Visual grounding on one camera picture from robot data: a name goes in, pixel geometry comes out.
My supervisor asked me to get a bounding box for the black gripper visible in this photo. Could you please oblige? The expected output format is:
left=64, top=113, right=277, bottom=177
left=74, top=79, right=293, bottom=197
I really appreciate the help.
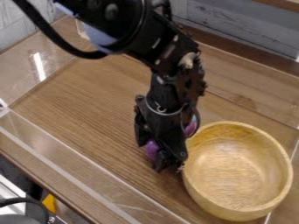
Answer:
left=135, top=95, right=200, bottom=172

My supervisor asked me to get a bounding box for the purple toy eggplant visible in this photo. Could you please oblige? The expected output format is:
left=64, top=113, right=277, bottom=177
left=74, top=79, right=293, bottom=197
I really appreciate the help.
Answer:
left=144, top=116, right=199, bottom=159

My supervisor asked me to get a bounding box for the light wooden bowl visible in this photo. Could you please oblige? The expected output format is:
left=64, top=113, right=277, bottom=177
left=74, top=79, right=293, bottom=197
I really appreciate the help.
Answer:
left=181, top=121, right=293, bottom=221

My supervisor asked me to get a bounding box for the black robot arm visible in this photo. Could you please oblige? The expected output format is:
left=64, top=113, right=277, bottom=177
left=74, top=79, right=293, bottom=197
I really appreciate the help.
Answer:
left=53, top=0, right=207, bottom=171

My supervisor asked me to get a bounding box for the clear acrylic wall panel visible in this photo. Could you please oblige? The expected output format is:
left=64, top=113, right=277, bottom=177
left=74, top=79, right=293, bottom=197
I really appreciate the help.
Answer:
left=0, top=105, right=188, bottom=224

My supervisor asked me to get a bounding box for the black cable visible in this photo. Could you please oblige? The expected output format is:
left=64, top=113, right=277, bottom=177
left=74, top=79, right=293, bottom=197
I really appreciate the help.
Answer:
left=10, top=0, right=109, bottom=60

